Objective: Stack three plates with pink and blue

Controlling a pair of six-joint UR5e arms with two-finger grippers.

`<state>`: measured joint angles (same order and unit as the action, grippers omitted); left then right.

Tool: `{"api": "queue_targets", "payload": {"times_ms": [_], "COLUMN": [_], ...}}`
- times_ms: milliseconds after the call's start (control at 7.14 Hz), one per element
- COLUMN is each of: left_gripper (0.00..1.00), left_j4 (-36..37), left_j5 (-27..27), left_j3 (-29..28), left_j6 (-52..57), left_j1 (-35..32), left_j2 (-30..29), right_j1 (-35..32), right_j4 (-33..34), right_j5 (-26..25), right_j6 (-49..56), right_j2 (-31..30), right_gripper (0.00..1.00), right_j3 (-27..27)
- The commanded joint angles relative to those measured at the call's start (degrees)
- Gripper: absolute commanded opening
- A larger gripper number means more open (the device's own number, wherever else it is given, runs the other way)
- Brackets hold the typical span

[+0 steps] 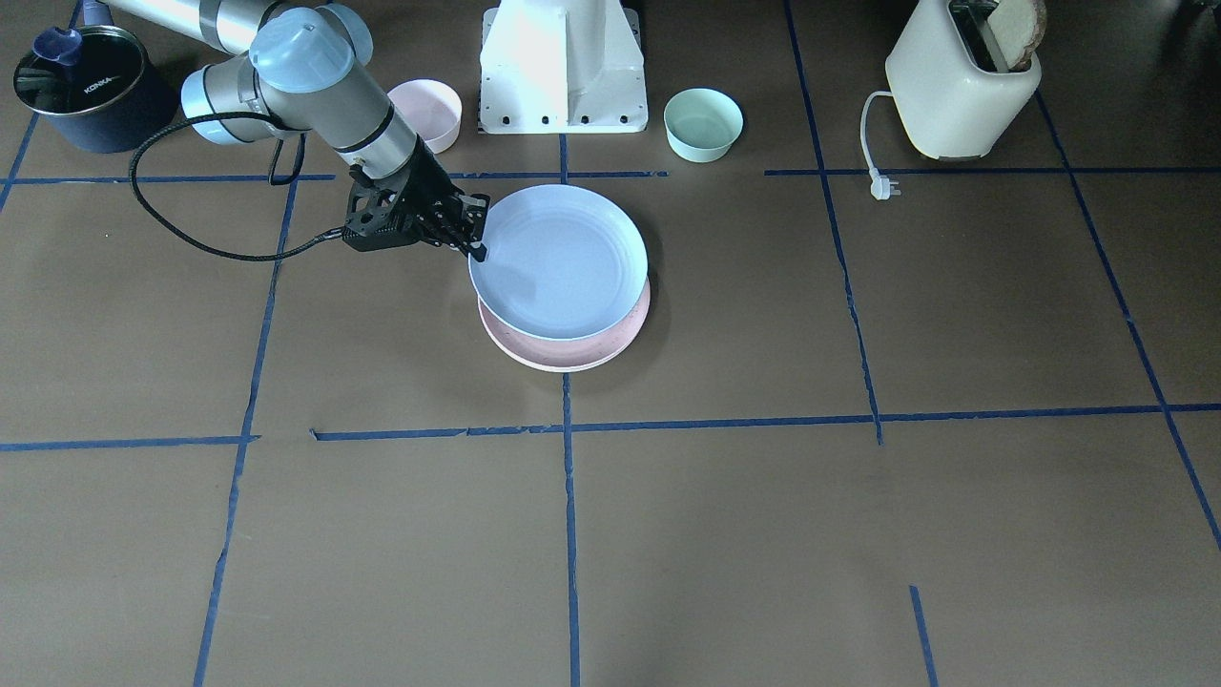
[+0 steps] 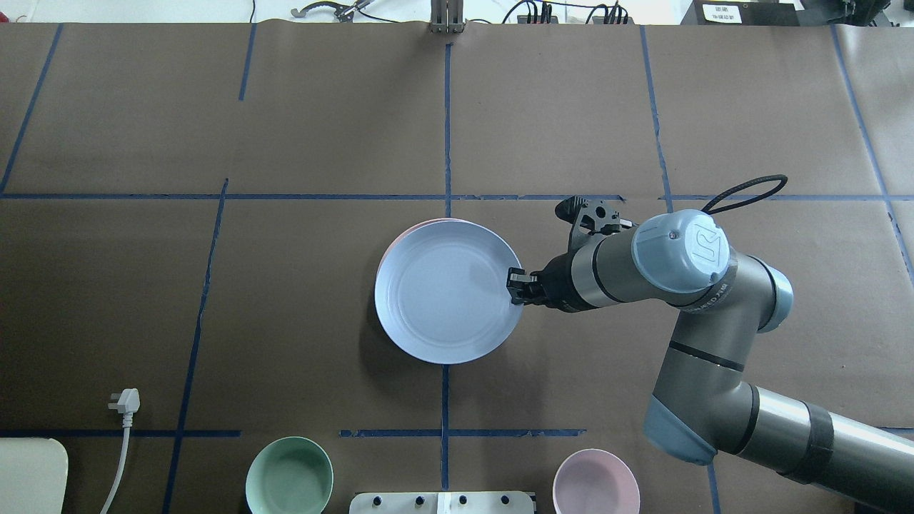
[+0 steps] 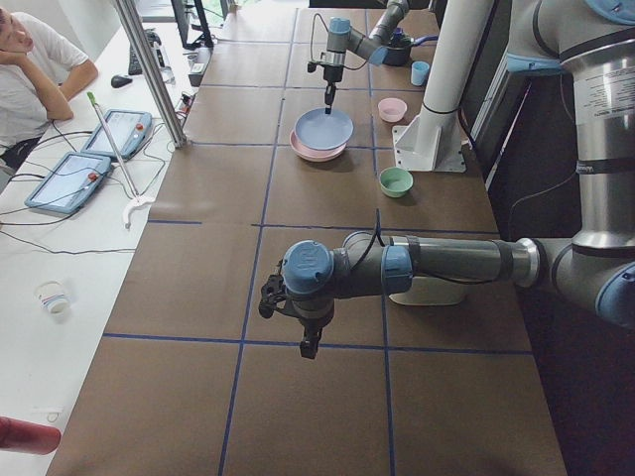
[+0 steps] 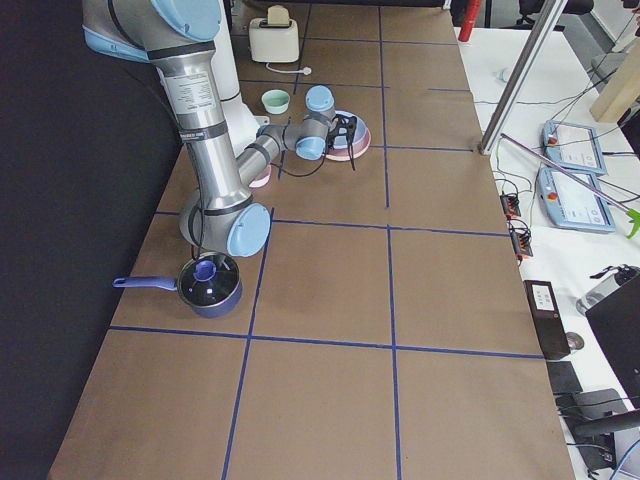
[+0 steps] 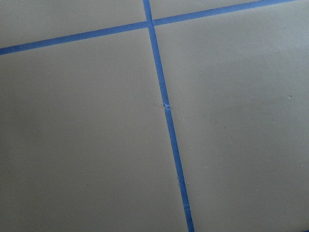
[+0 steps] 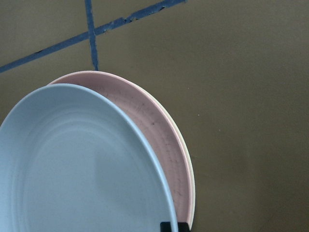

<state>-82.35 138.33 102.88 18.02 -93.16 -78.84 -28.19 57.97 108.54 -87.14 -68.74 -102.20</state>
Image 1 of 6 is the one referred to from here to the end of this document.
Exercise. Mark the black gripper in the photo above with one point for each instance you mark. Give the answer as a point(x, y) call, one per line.
point(426, 188)

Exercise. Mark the blue plate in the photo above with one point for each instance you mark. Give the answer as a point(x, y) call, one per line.
point(562, 263)

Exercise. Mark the pink plate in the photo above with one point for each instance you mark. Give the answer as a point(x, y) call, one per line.
point(568, 356)

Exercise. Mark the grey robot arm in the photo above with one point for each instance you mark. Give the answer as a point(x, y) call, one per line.
point(298, 70)

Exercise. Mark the pink bowl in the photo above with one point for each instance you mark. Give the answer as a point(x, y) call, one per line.
point(432, 109)

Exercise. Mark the green bowl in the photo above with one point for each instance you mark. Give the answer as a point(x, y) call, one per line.
point(702, 124)

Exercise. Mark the dark blue saucepan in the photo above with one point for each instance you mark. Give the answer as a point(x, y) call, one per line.
point(95, 83)

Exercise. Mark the cream white toaster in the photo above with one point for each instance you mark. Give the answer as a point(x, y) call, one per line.
point(953, 92)

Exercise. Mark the bread slice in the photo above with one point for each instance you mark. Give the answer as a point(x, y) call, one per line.
point(1018, 28)

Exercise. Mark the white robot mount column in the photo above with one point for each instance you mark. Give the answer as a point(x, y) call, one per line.
point(562, 68)

